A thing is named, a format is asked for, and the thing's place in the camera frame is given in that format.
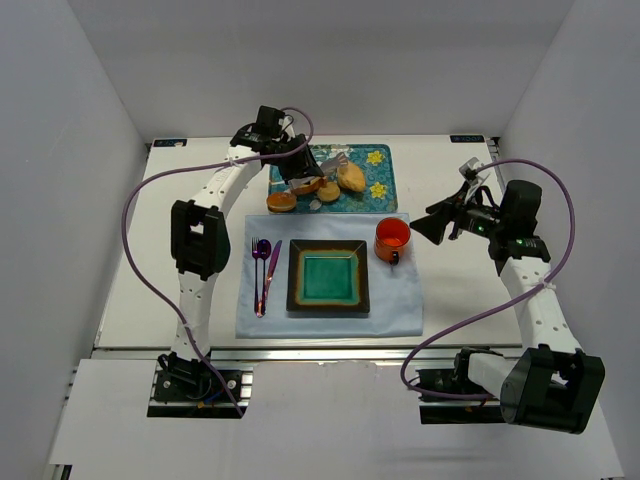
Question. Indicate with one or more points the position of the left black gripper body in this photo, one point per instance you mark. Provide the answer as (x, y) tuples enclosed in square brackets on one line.
[(298, 165)]

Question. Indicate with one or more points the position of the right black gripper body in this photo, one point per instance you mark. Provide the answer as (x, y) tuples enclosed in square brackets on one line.
[(446, 220)]

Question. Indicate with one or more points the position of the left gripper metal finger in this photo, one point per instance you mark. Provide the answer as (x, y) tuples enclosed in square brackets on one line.
[(302, 186), (333, 164)]

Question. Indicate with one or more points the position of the sliced baguette bread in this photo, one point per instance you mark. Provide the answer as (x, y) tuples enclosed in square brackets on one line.
[(307, 187)]

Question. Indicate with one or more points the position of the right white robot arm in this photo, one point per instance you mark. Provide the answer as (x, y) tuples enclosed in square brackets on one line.
[(554, 384)]

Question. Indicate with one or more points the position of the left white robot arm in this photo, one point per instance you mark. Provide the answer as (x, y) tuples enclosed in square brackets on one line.
[(200, 243)]

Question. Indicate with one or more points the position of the large oval bread loaf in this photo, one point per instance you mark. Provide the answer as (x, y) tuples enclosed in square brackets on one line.
[(351, 177)]

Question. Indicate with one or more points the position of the small round bread roll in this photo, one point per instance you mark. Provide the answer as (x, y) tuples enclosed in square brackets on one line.
[(329, 193)]

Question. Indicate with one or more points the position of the glazed round bun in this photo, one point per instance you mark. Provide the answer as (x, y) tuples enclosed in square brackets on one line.
[(281, 202)]

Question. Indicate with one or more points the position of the teal floral tray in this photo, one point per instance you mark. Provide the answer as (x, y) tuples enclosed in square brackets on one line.
[(380, 193)]

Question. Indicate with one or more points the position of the orange mug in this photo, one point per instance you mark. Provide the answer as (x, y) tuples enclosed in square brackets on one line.
[(392, 235)]

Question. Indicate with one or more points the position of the purple iridescent spoon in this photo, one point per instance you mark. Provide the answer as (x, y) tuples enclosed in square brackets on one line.
[(265, 252)]

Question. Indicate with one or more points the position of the purple iridescent fork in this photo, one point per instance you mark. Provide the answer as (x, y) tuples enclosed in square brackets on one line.
[(255, 246)]

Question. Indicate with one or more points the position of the purple iridescent knife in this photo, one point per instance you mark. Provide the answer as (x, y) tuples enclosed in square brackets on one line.
[(270, 273)]

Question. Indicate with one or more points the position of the square teal ceramic plate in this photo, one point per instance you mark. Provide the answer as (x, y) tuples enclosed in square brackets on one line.
[(328, 277)]

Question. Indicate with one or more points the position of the light blue cloth placemat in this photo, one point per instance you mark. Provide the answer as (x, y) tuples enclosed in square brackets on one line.
[(396, 293)]

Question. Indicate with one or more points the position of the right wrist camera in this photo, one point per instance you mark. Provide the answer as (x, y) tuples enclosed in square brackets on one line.
[(469, 172)]

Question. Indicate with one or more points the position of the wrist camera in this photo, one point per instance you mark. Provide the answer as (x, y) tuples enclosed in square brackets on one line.
[(469, 172), (271, 122)]

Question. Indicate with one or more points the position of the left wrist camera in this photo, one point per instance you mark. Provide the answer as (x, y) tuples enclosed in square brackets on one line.
[(271, 122)]

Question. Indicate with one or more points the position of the aluminium rail frame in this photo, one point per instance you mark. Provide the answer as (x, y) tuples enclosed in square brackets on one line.
[(311, 415)]

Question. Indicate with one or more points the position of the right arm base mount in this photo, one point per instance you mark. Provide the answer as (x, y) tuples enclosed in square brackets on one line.
[(458, 401)]

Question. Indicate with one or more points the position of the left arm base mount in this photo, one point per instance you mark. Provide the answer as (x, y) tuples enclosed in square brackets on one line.
[(189, 389)]

